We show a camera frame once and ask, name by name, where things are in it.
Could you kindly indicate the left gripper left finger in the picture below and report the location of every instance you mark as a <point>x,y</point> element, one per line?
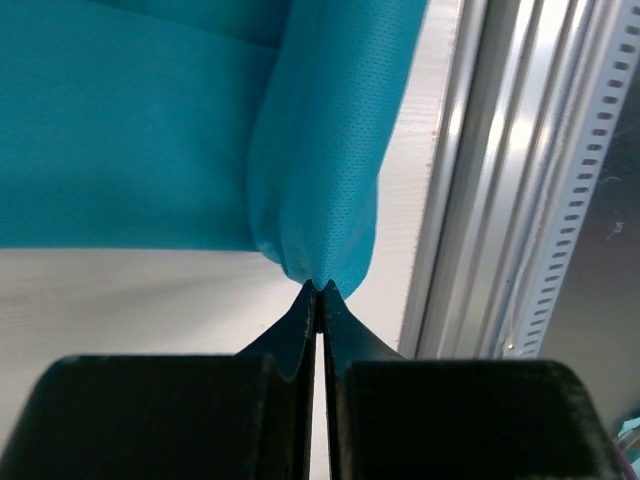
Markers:
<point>241,416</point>

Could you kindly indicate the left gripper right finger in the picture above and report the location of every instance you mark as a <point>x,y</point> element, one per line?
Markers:
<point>394,418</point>

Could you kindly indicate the teal t shirt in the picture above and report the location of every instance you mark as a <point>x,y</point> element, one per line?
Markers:
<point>203,125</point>

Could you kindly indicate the white slotted cable duct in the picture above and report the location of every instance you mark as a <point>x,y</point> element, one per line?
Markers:
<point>604,72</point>

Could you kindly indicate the aluminium mounting rail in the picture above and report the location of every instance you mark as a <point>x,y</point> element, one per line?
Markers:
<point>514,86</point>

